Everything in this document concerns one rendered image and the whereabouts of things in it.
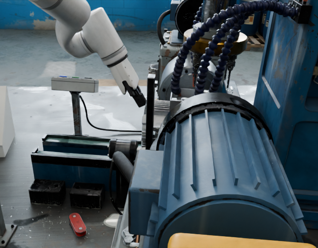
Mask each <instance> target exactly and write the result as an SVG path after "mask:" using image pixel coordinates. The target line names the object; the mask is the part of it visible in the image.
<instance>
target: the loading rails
mask: <svg viewBox="0 0 318 248"><path fill-rule="evenodd" d="M111 139H116V138H110V137H96V136H82V135H68V134H55V133H45V134H44V136H43V137H42V144H43V151H38V148H34V150H33V151H32V153H31V154H30V156H31V162H32V168H33V174H34V179H45V180H58V181H65V187H66V188H72V186H73V184H74V183H75V182H83V183H96V184H104V185H105V191H109V173H110V167H111V162H112V159H110V158H109V157H108V154H109V148H107V146H109V141H110V140H111ZM117 139H118V140H127V141H131V140H137V139H123V138H117ZM137 141H138V147H141V140H137ZM111 188H112V191H113V192H116V171H115V170H113V171H112V183H111Z"/></svg>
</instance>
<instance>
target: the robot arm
mask: <svg viewBox="0 0 318 248"><path fill-rule="evenodd" d="M29 1H30V2H32V3H33V4H35V5H36V6H37V7H39V8H40V9H42V10H43V11H45V12H46V13H48V14H49V15H51V16H52V17H53V18H55V19H56V36H57V40H58V43H59V45H60V46H61V48H62V49H63V50H64V51H66V52H67V53H69V54H70V55H72V56H73V57H75V58H78V59H82V58H85V57H88V56H90V55H92V54H93V53H97V54H98V55H99V57H100V58H101V60H102V62H103V63H104V65H107V67H109V68H110V71H111V73H112V75H113V77H114V79H115V81H116V83H117V85H118V87H119V89H120V90H121V92H122V94H126V92H127V91H128V93H129V95H130V96H131V97H133V99H134V100H135V102H136V104H137V106H138V107H139V108H140V107H142V106H145V104H146V98H145V97H144V95H143V93H142V91H141V89H140V87H139V85H138V82H139V78H138V76H137V74H136V72H135V70H134V68H133V67H132V65H131V63H130V62H129V60H128V59H127V57H128V55H127V50H126V47H125V46H124V44H123V43H122V41H121V39H120V37H119V36H118V34H117V32H116V30H115V29H114V27H113V25H112V23H111V21H110V19H109V18H108V16H107V14H106V12H105V10H104V9H103V8H102V7H100V8H97V9H95V10H93V11H91V9H90V6H89V4H88V2H87V1H86V0H29ZM81 28H83V30H82V31H80V32H78V33H77V31H78V30H80V29H81Z"/></svg>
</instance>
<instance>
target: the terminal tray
mask: <svg viewBox="0 0 318 248"><path fill-rule="evenodd" d="M205 91H207V92H205ZM194 92H195V89H183V88H181V96H178V95H175V94H174V93H172V92H171V99H170V111H171V110H172V109H173V108H174V107H175V106H176V105H178V104H179V103H181V102H182V101H184V100H186V99H188V98H190V97H192V96H194V95H195V94H194ZM208 92H209V90H204V92H203V93H208ZM173 98H175V99H173Z"/></svg>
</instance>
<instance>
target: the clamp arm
mask: <svg viewBox="0 0 318 248"><path fill-rule="evenodd" d="M155 77H156V75H155V74H148V77H147V96H146V131H145V147H143V148H144V149H145V150H150V147H151V145H152V144H153V138H155V131H153V126H154V102H155V88H156V87H157V82H158V81H156V80H155Z"/></svg>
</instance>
